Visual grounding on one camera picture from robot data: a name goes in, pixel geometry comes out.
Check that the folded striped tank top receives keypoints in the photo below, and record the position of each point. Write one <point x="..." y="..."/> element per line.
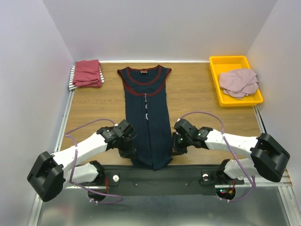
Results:
<point x="72" y="73"/>

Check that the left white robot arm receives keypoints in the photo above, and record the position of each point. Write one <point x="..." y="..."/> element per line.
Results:
<point x="51" y="173"/>

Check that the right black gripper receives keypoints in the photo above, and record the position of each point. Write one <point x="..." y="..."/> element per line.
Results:
<point x="178" y="148"/>

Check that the folded red tank top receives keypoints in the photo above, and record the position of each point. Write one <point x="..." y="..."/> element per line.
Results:
<point x="87" y="74"/>

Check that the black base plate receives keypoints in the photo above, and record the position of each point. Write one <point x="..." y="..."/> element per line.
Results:
<point x="171" y="180"/>

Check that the pink crumpled tank top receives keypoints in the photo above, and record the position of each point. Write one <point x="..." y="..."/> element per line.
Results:
<point x="239" y="83"/>

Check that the aluminium frame rail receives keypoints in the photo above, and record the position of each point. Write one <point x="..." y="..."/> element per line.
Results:
<point x="37" y="204"/>

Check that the yellow plastic tray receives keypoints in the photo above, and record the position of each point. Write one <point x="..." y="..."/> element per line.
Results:
<point x="223" y="64"/>

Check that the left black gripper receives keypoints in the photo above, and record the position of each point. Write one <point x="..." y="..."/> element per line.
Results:
<point x="129" y="153"/>

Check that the navy basketball jersey 23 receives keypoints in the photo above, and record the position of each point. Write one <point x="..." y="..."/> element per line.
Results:
<point x="146" y="109"/>

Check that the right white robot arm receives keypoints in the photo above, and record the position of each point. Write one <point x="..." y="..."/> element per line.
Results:
<point x="262" y="156"/>

